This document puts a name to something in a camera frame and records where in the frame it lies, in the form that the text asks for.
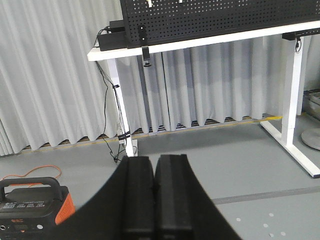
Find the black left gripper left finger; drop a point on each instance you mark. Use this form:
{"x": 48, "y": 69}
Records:
{"x": 123, "y": 208}

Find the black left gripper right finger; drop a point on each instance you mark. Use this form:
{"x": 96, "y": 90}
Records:
{"x": 183, "y": 209}

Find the black orange portable power station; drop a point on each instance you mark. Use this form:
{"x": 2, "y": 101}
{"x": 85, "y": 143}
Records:
{"x": 31, "y": 207}

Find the grey curtain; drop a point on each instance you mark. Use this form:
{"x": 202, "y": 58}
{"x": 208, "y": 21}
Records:
{"x": 50, "y": 92}

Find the grey round floor base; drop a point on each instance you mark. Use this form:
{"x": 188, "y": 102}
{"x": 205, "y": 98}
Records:
{"x": 311, "y": 137}

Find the grey metal crate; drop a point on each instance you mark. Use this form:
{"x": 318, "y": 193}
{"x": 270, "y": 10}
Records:
{"x": 311, "y": 102}

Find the black box on desk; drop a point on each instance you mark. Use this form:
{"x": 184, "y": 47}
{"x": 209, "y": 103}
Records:
{"x": 112, "y": 37}

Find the black perforated pegboard panel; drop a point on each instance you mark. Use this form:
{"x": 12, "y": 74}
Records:
{"x": 155, "y": 22}

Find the black desk control box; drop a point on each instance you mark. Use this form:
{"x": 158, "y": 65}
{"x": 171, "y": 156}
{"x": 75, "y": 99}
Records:
{"x": 297, "y": 35}

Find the white standing desk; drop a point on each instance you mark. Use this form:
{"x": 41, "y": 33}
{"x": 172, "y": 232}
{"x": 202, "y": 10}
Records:
{"x": 291, "y": 86}

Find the black pegboard clamp bracket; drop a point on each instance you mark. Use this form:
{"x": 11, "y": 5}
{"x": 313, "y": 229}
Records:
{"x": 144, "y": 46}

